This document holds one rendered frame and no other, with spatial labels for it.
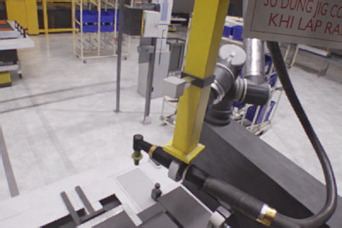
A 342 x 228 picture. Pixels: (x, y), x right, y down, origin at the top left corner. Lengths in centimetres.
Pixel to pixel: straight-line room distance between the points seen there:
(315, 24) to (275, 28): 10
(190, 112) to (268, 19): 26
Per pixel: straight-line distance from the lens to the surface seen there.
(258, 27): 52
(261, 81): 102
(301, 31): 58
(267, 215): 58
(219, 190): 58
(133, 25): 261
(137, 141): 68
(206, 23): 45
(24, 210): 130
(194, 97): 49
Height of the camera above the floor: 180
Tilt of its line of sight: 28 degrees down
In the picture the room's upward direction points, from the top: 9 degrees clockwise
